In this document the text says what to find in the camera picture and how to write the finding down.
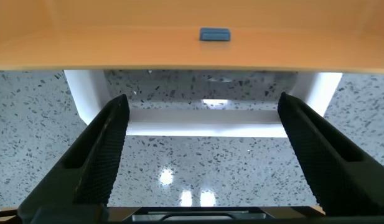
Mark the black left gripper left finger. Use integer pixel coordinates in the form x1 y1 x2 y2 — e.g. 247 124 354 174
17 94 131 224

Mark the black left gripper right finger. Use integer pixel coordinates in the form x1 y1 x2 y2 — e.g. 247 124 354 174
277 91 384 217

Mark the small blue plastic clip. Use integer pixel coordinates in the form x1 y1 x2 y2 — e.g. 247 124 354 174
199 27 232 42

